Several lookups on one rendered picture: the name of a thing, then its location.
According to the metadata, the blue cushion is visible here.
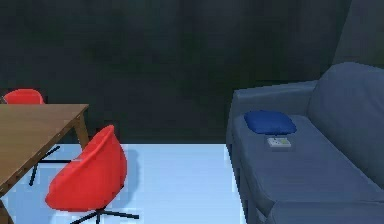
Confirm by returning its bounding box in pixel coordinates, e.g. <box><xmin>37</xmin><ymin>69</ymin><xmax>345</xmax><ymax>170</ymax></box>
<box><xmin>243</xmin><ymin>110</ymin><xmax>298</xmax><ymax>136</ymax></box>

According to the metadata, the small white remote control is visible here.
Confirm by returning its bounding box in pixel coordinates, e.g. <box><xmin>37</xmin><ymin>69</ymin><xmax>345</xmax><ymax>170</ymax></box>
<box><xmin>267</xmin><ymin>136</ymin><xmax>292</xmax><ymax>149</ymax></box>

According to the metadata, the red shell chair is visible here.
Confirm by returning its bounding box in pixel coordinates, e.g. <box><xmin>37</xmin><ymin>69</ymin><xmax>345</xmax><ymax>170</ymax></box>
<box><xmin>44</xmin><ymin>124</ymin><xmax>140</xmax><ymax>224</ymax></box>
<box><xmin>1</xmin><ymin>88</ymin><xmax>72</xmax><ymax>187</ymax></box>

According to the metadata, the grey-blue sofa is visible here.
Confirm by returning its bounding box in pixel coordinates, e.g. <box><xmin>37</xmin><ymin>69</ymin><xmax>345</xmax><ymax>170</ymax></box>
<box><xmin>225</xmin><ymin>61</ymin><xmax>384</xmax><ymax>224</ymax></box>

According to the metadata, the brown wooden table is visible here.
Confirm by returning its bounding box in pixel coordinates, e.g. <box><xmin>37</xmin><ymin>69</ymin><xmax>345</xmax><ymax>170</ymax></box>
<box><xmin>0</xmin><ymin>103</ymin><xmax>90</xmax><ymax>224</ymax></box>

